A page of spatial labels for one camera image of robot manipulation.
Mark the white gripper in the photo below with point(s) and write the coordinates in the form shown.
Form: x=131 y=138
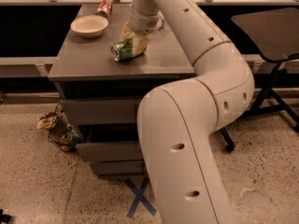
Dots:
x=142 y=24

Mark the green soda can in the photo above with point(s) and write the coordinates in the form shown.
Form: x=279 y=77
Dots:
x=123 y=50

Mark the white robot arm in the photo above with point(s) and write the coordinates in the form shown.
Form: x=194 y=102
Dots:
x=175 y=120

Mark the red soda can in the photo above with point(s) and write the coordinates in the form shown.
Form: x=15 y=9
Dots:
x=104 y=9

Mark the white paper bowl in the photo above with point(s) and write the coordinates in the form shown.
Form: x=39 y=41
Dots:
x=90 y=26

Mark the grey drawer cabinet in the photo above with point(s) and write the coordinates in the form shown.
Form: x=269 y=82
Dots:
x=85 y=69

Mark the top grey drawer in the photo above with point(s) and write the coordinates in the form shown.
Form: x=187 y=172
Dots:
x=101 y=111

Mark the grey drawer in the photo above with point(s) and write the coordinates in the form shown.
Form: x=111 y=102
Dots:
x=110 y=151
x=101 y=111
x=118 y=167

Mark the middle grey drawer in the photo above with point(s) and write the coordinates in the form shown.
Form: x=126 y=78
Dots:
x=110 y=151

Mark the crumpled snack bag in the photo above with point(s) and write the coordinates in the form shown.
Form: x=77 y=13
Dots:
x=48 y=121

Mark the bottom grey drawer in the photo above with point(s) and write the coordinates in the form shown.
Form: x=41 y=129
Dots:
x=118 y=167

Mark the blue tape cross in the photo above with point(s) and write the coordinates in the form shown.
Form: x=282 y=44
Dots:
x=139 y=197

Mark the wire basket with cans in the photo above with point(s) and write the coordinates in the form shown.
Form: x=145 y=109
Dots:
x=62 y=133

